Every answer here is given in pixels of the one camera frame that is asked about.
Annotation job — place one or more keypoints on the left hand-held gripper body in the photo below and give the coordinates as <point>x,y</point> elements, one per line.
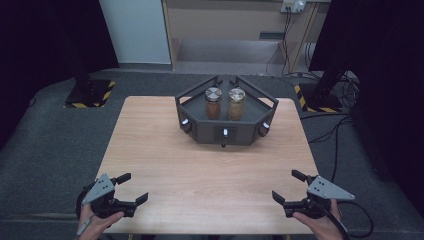
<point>100,190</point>

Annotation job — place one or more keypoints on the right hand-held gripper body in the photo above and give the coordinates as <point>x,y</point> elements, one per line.
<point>325,190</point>

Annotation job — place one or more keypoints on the black corner rack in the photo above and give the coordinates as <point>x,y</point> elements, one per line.
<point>226,130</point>

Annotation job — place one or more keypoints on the yellowish jar with silver lid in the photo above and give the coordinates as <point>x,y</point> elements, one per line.
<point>236,104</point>

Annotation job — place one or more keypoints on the reddish-brown jar with silver lid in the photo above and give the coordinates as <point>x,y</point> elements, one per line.
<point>213,103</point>

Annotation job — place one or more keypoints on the person's left hand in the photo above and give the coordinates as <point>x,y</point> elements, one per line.
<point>96,228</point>

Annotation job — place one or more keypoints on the person's right hand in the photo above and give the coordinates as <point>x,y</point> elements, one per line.
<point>321,228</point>

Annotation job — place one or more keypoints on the black stand with striped base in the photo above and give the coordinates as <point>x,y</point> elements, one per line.
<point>90,95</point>
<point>320,96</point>

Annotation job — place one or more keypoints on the dark curtain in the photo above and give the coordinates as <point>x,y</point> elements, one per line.
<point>40,40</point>
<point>386,66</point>

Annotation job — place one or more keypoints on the white panel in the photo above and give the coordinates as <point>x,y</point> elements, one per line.
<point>136,30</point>

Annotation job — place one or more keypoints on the wooden cabinet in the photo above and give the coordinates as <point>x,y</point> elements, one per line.
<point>226,26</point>

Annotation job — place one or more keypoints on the white power strip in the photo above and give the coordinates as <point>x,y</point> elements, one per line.
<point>293,6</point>

